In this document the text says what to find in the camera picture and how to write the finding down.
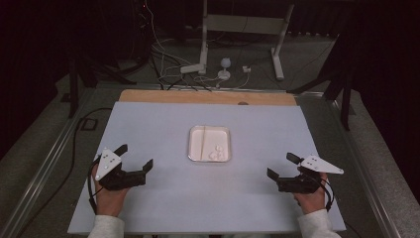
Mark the small round white lamp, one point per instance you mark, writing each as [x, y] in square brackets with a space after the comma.
[225, 67]

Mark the black tripod stand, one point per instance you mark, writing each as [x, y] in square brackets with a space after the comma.
[82, 76]
[340, 82]

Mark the square cream tray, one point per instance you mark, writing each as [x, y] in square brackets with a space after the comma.
[211, 139]

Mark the person's left hand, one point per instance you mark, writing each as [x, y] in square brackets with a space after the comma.
[110, 201]

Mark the pale blue table sheet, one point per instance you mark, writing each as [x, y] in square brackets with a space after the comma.
[204, 198]

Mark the white power strip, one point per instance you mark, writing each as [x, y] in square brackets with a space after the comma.
[191, 68]

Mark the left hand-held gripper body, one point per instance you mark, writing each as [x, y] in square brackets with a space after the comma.
[122, 178]

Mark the white metal stand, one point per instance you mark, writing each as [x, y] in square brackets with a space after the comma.
[244, 24]

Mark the white marshmallow piece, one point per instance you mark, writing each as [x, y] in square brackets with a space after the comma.
[221, 155]
[213, 155]
[219, 147]

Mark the black square floor plate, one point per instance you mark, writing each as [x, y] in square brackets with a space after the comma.
[89, 124]

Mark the metal floor rail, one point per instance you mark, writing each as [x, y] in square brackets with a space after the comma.
[43, 172]
[366, 172]

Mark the person's right hand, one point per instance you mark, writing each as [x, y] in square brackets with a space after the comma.
[312, 201]

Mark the small white adapter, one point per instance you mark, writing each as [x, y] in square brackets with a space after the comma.
[246, 69]

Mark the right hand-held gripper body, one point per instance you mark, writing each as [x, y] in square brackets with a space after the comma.
[303, 180]

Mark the thin wooden skewer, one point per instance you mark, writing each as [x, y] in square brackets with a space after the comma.
[203, 142]

